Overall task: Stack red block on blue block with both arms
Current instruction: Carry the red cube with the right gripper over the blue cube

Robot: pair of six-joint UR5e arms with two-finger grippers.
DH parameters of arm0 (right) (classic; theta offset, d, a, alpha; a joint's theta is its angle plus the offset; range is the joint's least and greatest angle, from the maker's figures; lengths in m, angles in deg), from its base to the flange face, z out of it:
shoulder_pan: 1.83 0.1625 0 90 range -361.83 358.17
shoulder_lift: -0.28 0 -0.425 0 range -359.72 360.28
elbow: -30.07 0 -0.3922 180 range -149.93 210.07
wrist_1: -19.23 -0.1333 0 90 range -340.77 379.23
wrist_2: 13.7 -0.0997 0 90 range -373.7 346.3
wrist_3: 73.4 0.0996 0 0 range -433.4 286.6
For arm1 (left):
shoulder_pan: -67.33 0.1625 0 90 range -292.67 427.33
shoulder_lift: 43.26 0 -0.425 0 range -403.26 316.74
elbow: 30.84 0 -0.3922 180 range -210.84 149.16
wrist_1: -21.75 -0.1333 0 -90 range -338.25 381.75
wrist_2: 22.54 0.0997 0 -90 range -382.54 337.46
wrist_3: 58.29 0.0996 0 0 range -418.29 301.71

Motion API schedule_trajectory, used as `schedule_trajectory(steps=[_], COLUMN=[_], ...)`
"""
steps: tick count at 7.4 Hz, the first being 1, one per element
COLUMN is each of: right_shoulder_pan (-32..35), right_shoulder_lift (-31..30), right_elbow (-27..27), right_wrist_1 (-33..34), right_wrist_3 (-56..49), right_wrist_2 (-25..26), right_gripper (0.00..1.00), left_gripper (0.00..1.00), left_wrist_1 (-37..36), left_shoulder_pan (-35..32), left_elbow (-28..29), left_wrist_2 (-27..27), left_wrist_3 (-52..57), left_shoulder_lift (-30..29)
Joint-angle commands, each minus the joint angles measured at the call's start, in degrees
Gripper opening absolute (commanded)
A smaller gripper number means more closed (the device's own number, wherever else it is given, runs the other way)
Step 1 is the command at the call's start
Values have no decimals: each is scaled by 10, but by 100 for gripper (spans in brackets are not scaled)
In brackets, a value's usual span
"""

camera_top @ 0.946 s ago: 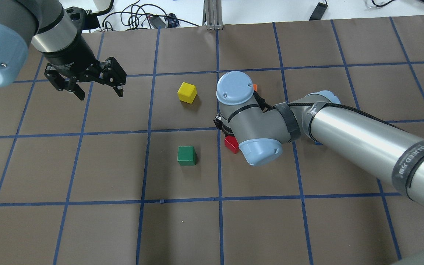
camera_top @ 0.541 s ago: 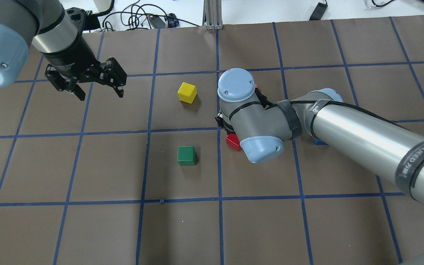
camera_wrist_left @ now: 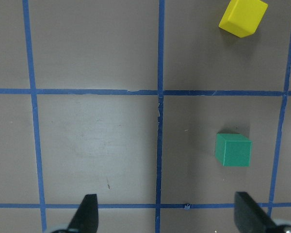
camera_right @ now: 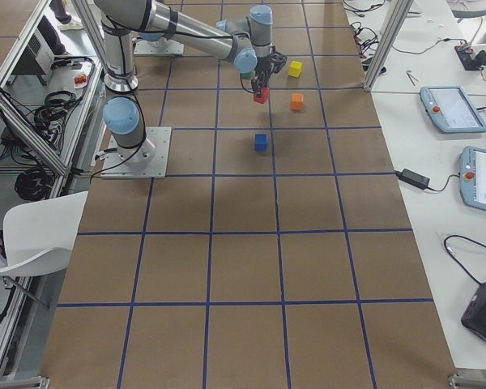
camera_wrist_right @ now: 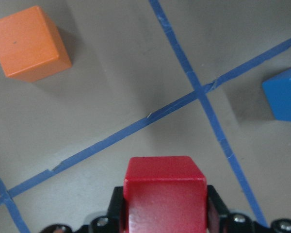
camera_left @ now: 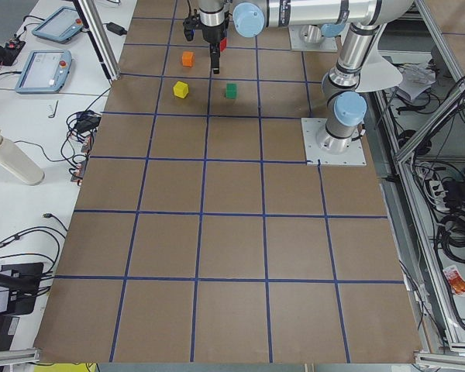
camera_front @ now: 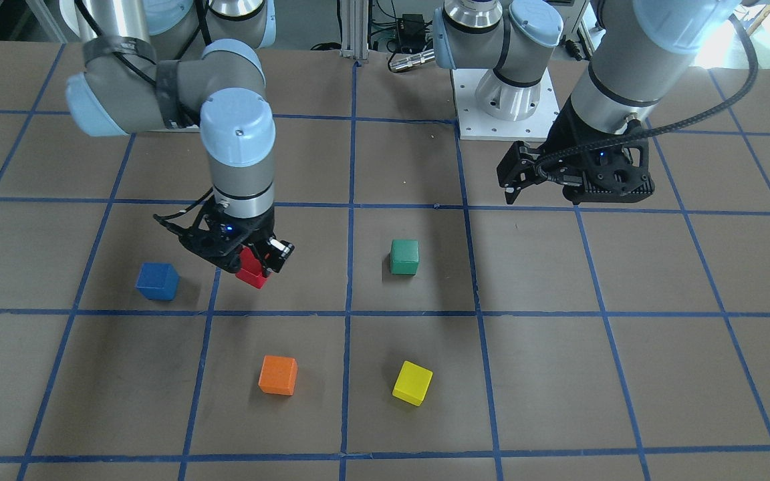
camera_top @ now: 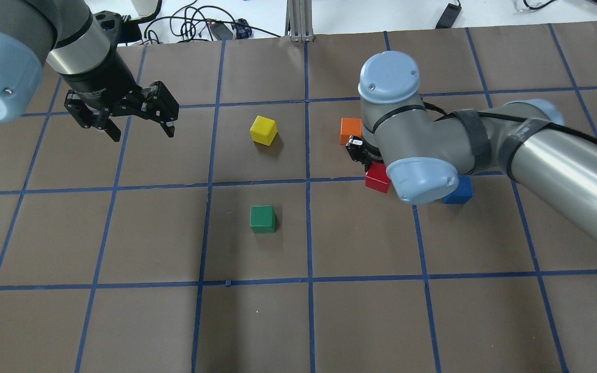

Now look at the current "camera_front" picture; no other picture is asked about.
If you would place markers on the green block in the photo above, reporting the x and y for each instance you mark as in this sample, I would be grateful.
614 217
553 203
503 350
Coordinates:
404 257

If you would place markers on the red block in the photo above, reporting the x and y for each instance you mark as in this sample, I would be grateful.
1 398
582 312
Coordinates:
251 271

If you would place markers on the black power adapter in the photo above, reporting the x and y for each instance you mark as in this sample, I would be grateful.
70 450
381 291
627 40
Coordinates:
410 33

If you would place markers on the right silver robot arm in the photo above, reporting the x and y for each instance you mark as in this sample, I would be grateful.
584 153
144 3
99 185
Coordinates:
173 65

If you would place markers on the orange block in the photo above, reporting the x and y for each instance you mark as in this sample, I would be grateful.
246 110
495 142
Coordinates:
278 375

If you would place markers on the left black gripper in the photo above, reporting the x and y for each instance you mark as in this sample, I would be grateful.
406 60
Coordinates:
567 141

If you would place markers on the aluminium frame post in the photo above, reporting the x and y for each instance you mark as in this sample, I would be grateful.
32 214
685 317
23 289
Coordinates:
354 29

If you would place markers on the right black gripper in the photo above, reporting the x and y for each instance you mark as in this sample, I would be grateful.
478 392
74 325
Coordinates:
256 233

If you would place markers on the silver metal connector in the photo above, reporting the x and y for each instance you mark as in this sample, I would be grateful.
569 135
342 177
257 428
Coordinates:
411 61

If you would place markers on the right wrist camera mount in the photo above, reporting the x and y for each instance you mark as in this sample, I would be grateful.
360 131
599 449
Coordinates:
200 238

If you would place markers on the yellow block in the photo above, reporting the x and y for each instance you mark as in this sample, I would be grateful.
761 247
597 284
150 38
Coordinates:
412 383

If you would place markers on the blue block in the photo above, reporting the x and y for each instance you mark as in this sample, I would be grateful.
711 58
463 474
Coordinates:
157 281

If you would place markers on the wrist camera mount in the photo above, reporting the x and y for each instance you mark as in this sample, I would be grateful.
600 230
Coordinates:
200 238
616 174

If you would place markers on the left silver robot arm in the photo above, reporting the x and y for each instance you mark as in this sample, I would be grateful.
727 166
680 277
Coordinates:
646 47

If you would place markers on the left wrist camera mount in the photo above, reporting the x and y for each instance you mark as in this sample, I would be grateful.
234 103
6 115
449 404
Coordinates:
616 174

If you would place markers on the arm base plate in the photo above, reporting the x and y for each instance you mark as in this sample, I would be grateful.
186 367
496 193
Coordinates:
488 109

